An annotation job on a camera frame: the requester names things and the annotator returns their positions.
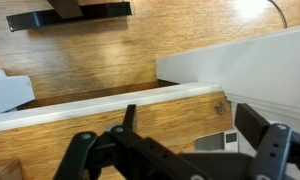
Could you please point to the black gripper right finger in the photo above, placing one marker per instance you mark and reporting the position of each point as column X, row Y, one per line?
column 275, row 144

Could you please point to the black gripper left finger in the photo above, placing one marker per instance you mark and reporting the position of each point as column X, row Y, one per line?
column 134, row 157

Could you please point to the gray book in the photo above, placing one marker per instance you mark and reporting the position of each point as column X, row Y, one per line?
column 226, row 140

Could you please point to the white partition panel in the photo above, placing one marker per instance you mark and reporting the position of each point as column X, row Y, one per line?
column 262, row 71

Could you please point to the white box on floor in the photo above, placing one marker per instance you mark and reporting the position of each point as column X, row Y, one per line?
column 14, row 91

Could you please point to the black metal table foot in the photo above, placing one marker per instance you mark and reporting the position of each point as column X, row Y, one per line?
column 67, row 11

